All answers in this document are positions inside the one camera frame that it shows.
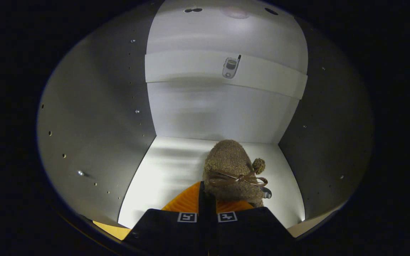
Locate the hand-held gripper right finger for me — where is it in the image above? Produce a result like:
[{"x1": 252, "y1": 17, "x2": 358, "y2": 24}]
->
[{"x1": 210, "y1": 199, "x2": 298, "y2": 251}]

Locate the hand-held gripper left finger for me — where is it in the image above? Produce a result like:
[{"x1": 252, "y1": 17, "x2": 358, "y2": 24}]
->
[{"x1": 123, "y1": 181, "x2": 207, "y2": 251}]

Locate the brown fluffy shoe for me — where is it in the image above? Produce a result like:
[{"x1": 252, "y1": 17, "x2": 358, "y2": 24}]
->
[{"x1": 202, "y1": 139, "x2": 272, "y2": 208}]

